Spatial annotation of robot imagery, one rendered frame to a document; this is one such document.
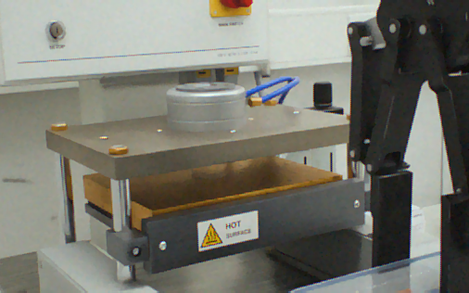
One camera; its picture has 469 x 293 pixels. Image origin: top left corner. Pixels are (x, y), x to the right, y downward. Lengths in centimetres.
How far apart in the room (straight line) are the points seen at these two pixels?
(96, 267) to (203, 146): 15
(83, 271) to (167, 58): 29
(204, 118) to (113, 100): 19
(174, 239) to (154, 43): 29
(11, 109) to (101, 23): 36
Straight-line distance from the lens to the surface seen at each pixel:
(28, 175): 118
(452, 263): 49
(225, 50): 90
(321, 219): 71
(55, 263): 72
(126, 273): 65
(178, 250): 64
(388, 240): 54
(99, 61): 83
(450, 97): 47
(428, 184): 164
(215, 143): 65
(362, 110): 53
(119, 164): 61
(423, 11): 49
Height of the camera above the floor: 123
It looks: 11 degrees down
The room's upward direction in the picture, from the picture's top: 2 degrees counter-clockwise
